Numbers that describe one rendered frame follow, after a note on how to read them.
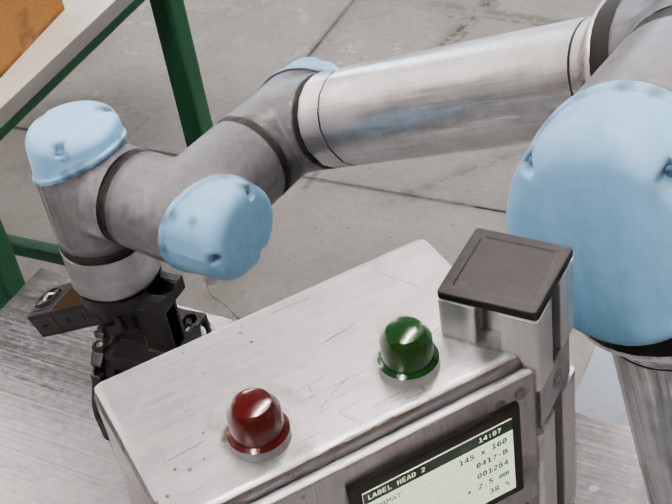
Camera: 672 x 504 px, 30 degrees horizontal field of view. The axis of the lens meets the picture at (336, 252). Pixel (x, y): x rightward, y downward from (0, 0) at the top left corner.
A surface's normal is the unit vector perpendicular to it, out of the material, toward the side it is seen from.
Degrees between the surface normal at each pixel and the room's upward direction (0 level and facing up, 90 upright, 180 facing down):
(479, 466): 90
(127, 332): 90
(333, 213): 0
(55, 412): 0
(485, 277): 0
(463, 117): 85
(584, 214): 81
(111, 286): 90
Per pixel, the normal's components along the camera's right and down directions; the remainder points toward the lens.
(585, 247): -0.60, 0.46
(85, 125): -0.13, -0.76
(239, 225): 0.82, 0.28
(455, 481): 0.47, 0.52
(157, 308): -0.41, 0.63
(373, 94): -0.70, -0.16
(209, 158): 0.13, -0.65
